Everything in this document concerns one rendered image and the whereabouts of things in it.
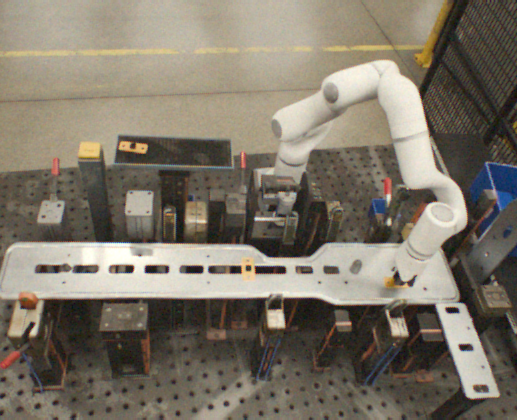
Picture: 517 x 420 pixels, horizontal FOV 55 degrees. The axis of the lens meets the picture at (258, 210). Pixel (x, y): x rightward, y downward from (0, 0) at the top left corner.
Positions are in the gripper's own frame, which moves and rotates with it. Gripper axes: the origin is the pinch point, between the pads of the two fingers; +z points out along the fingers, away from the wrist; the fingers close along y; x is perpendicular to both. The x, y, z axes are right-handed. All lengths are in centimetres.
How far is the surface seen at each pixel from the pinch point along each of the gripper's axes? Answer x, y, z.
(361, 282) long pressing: -11.4, -0.3, 3.3
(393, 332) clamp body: -7.5, 18.6, -1.2
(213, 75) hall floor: -46, -246, 104
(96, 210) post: -96, -36, 14
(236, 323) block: -47, -2, 33
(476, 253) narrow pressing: 26.6, -7.2, -3.2
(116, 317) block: -84, 12, 1
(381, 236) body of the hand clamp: -0.5, -18.1, 3.1
